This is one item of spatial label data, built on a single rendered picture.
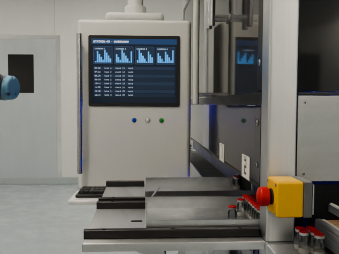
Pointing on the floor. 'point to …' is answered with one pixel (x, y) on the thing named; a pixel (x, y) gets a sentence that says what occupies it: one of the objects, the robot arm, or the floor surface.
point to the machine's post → (278, 109)
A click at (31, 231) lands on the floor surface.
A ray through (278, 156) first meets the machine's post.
